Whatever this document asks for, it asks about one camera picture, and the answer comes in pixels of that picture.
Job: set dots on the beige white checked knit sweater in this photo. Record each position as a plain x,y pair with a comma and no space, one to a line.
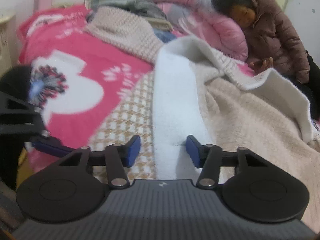
120,120

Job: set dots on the dark phone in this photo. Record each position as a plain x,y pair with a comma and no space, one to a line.
258,63

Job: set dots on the tan folded trousers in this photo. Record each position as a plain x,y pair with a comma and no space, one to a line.
161,23

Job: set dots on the pink floral blanket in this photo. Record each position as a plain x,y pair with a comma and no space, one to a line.
75,55

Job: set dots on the folded pink grey quilt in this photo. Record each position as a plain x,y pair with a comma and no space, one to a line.
212,30

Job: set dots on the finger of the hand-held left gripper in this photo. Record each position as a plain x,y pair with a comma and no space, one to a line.
50,148

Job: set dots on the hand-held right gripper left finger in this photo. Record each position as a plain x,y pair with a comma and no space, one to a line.
131,152

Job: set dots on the grey knit garment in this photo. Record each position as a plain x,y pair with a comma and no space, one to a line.
142,7

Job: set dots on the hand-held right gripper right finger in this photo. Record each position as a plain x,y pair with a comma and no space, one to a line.
193,152

